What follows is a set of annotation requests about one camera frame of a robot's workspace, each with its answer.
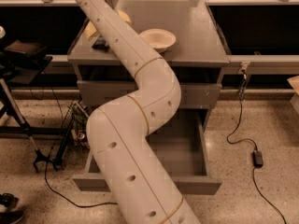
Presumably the open grey middle drawer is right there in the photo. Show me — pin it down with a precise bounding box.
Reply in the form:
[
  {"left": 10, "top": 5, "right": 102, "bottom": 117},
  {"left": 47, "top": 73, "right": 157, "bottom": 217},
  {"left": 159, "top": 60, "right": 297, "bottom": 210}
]
[{"left": 72, "top": 107, "right": 223, "bottom": 196}]

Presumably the black adapter cable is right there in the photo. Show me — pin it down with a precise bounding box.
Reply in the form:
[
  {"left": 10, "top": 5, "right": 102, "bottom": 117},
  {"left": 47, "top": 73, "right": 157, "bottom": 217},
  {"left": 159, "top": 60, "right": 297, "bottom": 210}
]
[{"left": 226, "top": 63, "right": 288, "bottom": 224}]

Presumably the black device on stand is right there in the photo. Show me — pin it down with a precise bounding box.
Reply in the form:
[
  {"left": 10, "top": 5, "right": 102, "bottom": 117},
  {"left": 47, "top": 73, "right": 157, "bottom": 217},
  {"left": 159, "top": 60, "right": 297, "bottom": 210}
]
[{"left": 0, "top": 40, "right": 52, "bottom": 85}]

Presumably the black tripod stand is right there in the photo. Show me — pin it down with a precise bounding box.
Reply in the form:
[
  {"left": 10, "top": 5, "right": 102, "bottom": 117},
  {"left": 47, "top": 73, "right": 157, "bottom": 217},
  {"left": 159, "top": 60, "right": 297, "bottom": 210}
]
[{"left": 0, "top": 78, "right": 72, "bottom": 173}]

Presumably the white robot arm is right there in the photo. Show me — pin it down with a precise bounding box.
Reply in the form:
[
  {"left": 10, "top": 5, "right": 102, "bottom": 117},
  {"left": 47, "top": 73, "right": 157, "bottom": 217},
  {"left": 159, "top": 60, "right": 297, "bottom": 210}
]
[{"left": 76, "top": 0, "right": 201, "bottom": 224}]

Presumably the black power adapter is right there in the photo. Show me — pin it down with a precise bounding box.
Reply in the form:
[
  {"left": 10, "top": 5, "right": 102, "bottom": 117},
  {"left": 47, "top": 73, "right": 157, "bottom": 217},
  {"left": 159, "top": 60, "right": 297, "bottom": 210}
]
[{"left": 252, "top": 150, "right": 263, "bottom": 168}]

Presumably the grey metal drawer cabinet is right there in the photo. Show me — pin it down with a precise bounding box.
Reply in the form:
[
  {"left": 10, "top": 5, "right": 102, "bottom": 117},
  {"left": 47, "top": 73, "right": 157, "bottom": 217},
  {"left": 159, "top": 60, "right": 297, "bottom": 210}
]
[{"left": 68, "top": 0, "right": 228, "bottom": 125}]

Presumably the wire basket with items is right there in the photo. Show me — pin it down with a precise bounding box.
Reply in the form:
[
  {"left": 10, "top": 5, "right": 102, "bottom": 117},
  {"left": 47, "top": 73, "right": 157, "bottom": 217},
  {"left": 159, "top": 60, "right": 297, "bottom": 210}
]
[{"left": 63, "top": 100, "right": 90, "bottom": 148}]

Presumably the black floor cable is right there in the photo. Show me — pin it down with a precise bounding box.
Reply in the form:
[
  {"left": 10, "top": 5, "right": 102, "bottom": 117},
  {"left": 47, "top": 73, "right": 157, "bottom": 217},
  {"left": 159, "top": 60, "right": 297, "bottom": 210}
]
[{"left": 43, "top": 87, "right": 119, "bottom": 209}]

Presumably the closed grey top drawer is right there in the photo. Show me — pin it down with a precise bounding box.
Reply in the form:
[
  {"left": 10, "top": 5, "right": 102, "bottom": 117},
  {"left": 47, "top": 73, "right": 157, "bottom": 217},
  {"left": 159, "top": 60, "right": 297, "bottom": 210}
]
[{"left": 78, "top": 80, "right": 221, "bottom": 109}]

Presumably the dark shoe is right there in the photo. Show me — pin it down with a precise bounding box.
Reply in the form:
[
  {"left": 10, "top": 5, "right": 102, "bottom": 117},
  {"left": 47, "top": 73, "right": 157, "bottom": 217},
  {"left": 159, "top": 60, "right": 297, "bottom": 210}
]
[{"left": 0, "top": 193, "right": 24, "bottom": 224}]

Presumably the white paper bowl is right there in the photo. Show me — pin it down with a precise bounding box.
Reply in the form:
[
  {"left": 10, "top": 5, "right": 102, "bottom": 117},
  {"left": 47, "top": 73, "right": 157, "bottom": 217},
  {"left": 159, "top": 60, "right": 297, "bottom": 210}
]
[{"left": 139, "top": 29, "right": 177, "bottom": 53}]

